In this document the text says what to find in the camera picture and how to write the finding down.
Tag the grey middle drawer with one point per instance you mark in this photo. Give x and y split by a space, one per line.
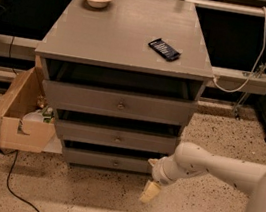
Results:
115 137

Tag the grey drawer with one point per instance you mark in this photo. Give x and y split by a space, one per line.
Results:
115 137
109 102
105 160

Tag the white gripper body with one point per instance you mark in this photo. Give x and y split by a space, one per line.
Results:
159 172

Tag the open cardboard box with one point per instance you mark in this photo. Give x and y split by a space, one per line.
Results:
21 99

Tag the grey drawer cabinet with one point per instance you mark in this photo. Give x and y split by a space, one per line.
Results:
108 48

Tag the grey top drawer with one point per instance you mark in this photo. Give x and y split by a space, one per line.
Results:
109 102

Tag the white plastic items in box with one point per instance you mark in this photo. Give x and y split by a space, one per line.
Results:
45 115

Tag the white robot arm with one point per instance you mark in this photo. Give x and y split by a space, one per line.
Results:
190 160

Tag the grey bottom drawer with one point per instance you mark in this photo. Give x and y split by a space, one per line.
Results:
105 160

